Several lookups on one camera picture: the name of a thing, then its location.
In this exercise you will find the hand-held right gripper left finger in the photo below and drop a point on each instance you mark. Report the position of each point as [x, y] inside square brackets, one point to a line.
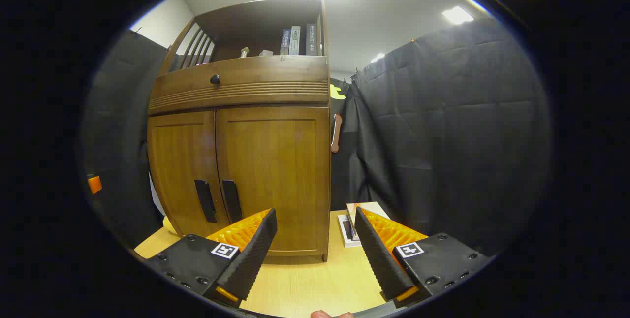
[253, 259]

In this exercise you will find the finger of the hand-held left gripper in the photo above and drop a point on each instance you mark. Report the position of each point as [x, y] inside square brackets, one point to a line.
[94, 184]

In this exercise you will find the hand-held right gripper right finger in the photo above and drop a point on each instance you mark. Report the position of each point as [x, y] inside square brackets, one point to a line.
[381, 259]

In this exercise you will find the wooden shoe cabinet door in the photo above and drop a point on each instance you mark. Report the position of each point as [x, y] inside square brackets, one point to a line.
[280, 160]
[179, 160]

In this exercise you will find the wooden double-door shoe cabinet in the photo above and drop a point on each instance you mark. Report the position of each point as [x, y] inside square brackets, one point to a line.
[256, 20]

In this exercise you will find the wooden cabinet drawer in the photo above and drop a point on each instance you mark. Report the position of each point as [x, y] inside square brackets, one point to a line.
[270, 74]

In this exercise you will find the small white box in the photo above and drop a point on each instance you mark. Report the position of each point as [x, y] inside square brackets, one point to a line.
[348, 238]

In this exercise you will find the beige book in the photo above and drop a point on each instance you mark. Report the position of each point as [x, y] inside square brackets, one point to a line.
[369, 207]

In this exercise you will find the brown wooden shoehorn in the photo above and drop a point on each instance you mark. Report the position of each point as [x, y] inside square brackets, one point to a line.
[336, 133]

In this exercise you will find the black backdrop cloth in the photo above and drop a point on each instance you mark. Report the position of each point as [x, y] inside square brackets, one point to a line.
[443, 136]

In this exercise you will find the black round drawer knob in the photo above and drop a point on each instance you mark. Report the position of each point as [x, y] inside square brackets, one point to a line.
[215, 79]

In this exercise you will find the small pale bottle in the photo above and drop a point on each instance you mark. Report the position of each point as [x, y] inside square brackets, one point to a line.
[244, 52]

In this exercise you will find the small ceiling light panel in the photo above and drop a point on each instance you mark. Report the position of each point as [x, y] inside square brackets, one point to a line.
[377, 57]
[457, 15]

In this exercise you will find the small white block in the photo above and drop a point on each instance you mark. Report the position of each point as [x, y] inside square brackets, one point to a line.
[266, 53]

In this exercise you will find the blue book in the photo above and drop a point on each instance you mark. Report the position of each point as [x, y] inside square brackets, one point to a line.
[285, 42]

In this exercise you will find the grey book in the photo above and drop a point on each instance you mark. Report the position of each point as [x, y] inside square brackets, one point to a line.
[295, 40]

